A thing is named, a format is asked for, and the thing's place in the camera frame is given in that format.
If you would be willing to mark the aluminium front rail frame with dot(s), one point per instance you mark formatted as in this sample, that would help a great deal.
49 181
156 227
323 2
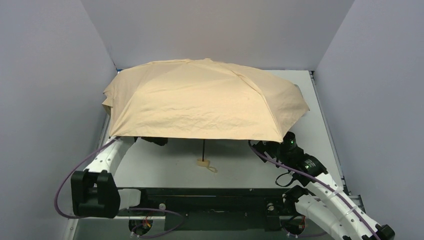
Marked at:
206 225

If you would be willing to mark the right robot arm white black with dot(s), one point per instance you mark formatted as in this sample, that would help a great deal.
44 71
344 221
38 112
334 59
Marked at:
317 196

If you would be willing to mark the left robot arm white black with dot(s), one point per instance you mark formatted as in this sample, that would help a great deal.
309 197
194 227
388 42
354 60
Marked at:
94 192

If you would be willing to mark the beige umbrella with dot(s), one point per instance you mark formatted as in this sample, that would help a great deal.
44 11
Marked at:
202 99

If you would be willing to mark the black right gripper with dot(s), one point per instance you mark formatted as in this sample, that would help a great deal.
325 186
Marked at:
261 146

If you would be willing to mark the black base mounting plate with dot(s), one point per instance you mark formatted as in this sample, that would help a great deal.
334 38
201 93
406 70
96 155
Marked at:
181 200

